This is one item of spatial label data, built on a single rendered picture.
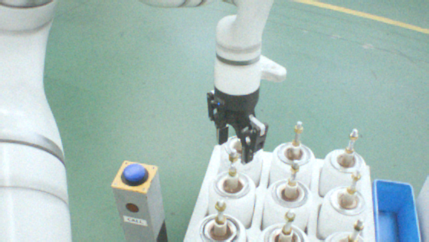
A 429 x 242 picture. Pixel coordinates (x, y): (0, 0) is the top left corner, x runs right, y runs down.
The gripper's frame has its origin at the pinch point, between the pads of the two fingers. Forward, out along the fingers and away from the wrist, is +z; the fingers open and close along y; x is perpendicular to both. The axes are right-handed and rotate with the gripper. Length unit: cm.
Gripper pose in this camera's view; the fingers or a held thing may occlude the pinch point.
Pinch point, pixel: (234, 147)
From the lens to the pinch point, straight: 74.6
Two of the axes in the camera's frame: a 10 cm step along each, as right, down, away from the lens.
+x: 7.9, -3.8, 4.8
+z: 0.0, 7.9, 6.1
